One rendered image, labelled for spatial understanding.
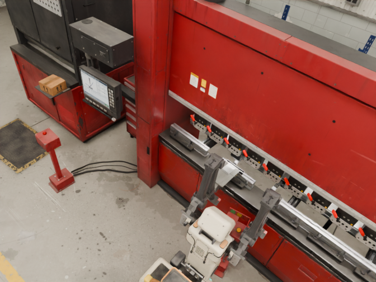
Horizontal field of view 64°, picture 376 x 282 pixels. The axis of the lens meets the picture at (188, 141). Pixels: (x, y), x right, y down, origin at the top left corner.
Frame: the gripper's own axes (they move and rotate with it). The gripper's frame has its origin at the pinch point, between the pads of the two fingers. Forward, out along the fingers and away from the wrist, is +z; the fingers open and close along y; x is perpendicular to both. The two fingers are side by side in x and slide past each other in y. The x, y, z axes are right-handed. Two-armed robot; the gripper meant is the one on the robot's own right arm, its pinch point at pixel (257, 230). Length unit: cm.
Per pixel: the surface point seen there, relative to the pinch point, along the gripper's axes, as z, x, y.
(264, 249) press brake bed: 62, 3, -11
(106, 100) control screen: -38, -12, 164
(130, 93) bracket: -4, -39, 175
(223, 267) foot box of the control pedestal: 78, 40, 12
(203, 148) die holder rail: 23, -39, 85
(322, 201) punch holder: -11, -45, -27
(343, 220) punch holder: -7, -42, -46
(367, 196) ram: -36, -57, -47
